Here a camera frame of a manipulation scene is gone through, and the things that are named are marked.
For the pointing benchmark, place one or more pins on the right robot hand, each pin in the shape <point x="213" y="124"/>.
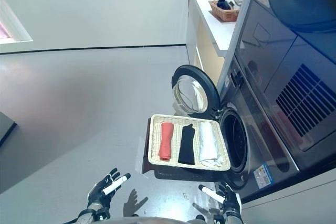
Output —
<point x="229" y="197"/>

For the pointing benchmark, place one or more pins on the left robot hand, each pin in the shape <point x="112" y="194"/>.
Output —
<point x="98" y="193"/>

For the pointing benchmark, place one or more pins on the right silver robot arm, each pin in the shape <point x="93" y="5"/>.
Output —
<point x="231" y="216"/>

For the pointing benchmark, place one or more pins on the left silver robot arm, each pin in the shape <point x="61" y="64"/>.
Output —
<point x="90" y="214"/>

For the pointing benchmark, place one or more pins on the grey front-load washing machine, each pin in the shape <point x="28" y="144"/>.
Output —
<point x="262" y="142"/>

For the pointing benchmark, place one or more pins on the round washing machine door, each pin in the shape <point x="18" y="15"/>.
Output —
<point x="193" y="91"/>

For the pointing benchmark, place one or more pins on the blue energy label sticker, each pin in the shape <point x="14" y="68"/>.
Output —
<point x="263" y="176"/>

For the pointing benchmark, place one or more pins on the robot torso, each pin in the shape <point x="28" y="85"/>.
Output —
<point x="128" y="220"/>

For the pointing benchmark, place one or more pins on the white rolled cloth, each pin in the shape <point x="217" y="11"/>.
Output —
<point x="208" y="142"/>

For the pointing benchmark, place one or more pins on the dark stool under tray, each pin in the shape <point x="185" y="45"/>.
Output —
<point x="168" y="174"/>

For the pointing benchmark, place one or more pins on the black rolled cloth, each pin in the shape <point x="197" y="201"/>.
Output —
<point x="187" y="145"/>

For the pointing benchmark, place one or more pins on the cream wicker laundry tray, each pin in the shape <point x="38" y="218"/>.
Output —
<point x="183" y="142"/>

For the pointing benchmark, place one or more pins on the red rolled cloth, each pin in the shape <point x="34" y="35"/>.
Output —
<point x="166" y="141"/>

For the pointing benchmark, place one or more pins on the dark upper dryer unit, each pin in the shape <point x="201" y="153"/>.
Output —
<point x="294" y="51"/>

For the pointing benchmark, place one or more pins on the white counter cabinet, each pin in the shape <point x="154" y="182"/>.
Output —
<point x="207" y="30"/>

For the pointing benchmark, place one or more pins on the brown wicker basket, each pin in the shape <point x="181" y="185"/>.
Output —
<point x="224" y="11"/>

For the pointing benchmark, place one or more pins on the white framed window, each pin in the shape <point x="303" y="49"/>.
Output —
<point x="11" y="23"/>

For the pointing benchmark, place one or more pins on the white garment in basket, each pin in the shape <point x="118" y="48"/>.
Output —
<point x="235" y="1"/>

